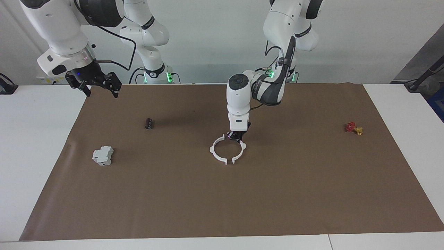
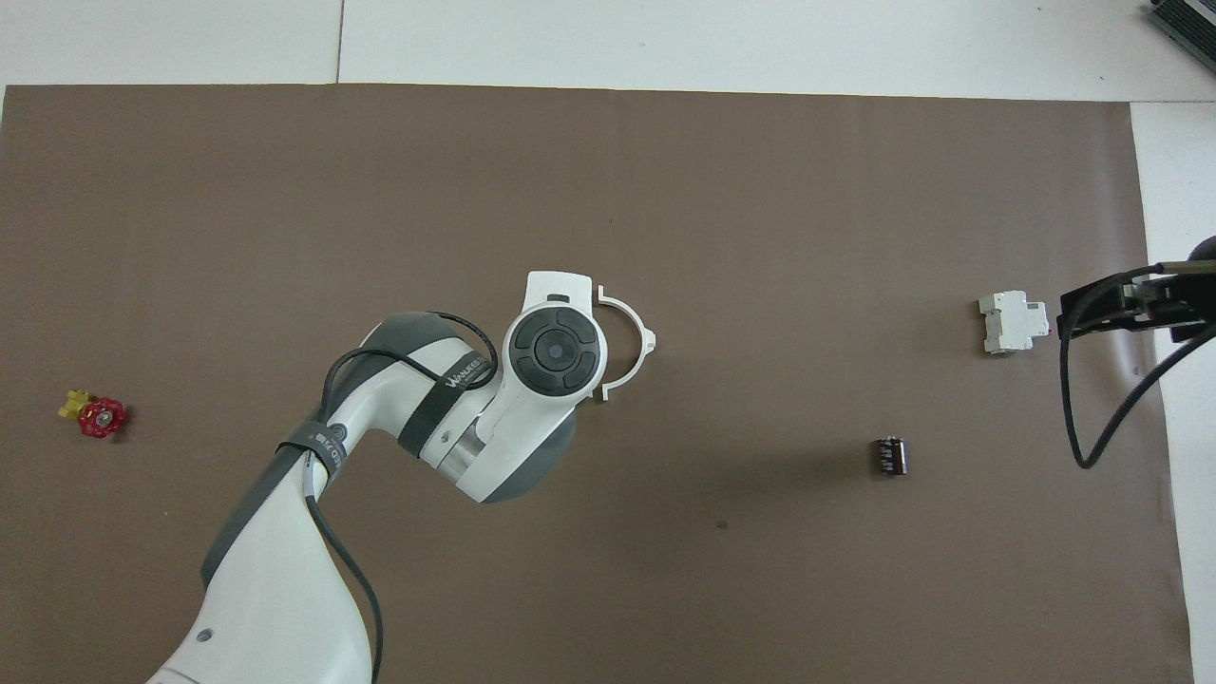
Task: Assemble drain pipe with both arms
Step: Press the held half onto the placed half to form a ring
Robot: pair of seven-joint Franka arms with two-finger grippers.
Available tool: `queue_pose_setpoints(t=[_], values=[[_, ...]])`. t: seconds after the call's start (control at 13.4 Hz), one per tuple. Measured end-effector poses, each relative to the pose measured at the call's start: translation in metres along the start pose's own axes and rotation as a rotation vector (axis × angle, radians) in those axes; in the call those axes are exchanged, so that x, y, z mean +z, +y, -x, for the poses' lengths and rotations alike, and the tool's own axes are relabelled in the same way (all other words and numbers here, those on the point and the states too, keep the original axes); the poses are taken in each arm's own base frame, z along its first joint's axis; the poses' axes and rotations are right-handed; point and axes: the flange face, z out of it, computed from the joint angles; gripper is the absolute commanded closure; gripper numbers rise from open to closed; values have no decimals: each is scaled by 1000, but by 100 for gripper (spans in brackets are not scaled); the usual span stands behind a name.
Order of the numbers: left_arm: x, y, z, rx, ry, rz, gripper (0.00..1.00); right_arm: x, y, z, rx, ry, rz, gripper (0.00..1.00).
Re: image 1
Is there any red-handled yellow valve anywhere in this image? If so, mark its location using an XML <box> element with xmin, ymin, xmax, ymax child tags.
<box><xmin>345</xmin><ymin>122</ymin><xmax>364</xmax><ymax>136</ymax></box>

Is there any black clamp mount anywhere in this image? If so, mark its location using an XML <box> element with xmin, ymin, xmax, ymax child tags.
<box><xmin>0</xmin><ymin>73</ymin><xmax>19</xmax><ymax>95</ymax></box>

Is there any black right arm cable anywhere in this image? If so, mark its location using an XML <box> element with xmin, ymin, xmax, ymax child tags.
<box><xmin>94</xmin><ymin>24</ymin><xmax>137</xmax><ymax>71</ymax></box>

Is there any brown paper mat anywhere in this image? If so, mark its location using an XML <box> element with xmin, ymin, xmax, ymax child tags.
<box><xmin>19</xmin><ymin>83</ymin><xmax>444</xmax><ymax>241</ymax></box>

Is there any white half-ring pipe clamp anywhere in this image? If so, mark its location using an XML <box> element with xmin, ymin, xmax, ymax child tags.
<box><xmin>231</xmin><ymin>139</ymin><xmax>247</xmax><ymax>164</ymax></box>
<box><xmin>209</xmin><ymin>134</ymin><xmax>228</xmax><ymax>165</ymax></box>

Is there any white wall socket box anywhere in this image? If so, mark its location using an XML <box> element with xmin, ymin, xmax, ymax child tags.
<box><xmin>36</xmin><ymin>75</ymin><xmax>70</xmax><ymax>85</ymax></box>

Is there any blue crate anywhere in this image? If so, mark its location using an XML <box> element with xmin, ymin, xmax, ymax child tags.
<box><xmin>427</xmin><ymin>87</ymin><xmax>444</xmax><ymax>123</ymax></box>

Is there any black stand pole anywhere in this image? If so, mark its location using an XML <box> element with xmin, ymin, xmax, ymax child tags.
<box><xmin>404</xmin><ymin>57</ymin><xmax>444</xmax><ymax>93</ymax></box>

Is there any white circuit breaker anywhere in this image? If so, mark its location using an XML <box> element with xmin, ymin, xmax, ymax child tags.
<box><xmin>92</xmin><ymin>145</ymin><xmax>114</xmax><ymax>166</ymax></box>

